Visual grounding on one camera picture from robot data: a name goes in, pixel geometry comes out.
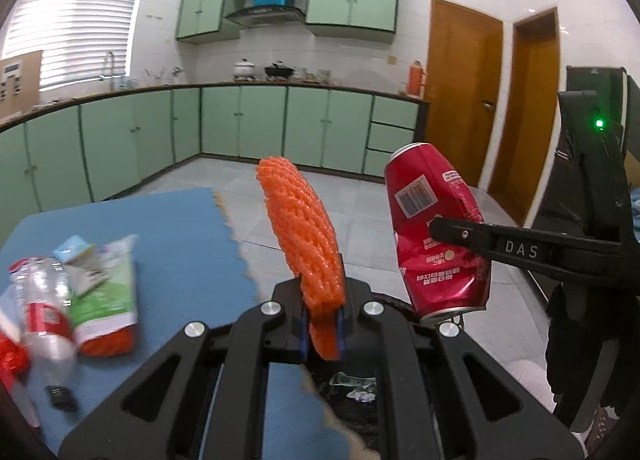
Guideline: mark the small black object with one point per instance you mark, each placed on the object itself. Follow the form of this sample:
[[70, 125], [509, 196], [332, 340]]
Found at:
[[62, 397]]

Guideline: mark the cardboard box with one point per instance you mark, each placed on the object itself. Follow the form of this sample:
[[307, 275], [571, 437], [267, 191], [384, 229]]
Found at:
[[25, 80]]

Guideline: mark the red plastic bag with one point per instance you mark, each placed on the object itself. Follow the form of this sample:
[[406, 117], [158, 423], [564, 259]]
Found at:
[[12, 357]]

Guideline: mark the green base cabinets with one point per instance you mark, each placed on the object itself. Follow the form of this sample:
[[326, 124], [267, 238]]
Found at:
[[260, 125]]

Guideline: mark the wooden door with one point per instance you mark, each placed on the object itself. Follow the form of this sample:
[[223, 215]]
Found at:
[[460, 80], [535, 115]]

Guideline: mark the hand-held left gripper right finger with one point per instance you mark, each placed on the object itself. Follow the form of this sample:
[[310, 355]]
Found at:
[[341, 337]]

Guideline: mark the steel faucet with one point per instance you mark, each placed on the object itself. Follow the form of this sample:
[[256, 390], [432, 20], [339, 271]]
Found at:
[[109, 67]]

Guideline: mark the range hood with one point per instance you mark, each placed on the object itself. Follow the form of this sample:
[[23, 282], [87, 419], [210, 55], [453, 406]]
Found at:
[[265, 15]]

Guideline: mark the green snack packet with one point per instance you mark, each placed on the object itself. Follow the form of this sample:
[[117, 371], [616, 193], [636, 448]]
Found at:
[[107, 290]]

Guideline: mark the crushed red drink can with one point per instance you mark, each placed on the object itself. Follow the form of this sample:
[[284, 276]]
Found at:
[[425, 240]]

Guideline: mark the clear bottle with red label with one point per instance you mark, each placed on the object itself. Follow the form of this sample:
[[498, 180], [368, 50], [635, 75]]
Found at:
[[45, 320]]

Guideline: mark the white cooking pot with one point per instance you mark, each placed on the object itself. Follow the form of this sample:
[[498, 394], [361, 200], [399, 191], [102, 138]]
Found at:
[[245, 70]]

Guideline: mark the black equipment frame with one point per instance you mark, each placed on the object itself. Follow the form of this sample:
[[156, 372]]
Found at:
[[595, 80]]

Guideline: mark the black wok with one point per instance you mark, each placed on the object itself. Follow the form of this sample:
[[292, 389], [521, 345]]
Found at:
[[279, 71]]

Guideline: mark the crumpled silver wrapper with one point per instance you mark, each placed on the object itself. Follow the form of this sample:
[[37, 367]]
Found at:
[[352, 385]]

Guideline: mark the white window blind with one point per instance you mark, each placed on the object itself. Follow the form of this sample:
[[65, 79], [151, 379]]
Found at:
[[75, 15]]

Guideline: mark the blue table mat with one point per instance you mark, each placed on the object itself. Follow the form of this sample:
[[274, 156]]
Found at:
[[175, 250]]

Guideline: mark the black trash bin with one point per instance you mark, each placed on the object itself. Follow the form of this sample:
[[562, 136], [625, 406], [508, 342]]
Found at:
[[350, 420]]

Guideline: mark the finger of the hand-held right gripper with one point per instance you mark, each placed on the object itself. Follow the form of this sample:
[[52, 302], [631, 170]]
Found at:
[[520, 250]]

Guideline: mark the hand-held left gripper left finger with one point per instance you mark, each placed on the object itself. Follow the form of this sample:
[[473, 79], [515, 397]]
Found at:
[[302, 340]]

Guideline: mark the clear glass jars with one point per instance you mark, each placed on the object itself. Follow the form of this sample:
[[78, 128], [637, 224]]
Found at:
[[315, 76]]

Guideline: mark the orange foam net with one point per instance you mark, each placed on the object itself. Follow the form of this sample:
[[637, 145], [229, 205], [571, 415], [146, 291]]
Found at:
[[300, 220]]

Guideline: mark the red thermos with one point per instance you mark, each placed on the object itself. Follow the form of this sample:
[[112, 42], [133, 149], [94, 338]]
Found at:
[[416, 80]]

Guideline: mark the white blue snack packet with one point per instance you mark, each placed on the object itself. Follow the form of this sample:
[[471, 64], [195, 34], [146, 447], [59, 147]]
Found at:
[[75, 247]]

